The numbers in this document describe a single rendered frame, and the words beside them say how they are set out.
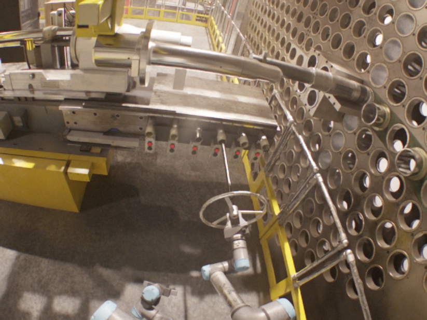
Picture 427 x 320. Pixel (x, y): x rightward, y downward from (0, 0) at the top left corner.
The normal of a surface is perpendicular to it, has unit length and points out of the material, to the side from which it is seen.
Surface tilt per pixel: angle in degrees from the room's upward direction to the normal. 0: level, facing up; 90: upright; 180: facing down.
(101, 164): 90
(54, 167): 0
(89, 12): 90
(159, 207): 0
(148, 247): 0
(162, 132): 90
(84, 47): 87
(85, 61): 68
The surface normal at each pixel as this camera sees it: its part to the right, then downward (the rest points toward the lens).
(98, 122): 0.09, 0.73
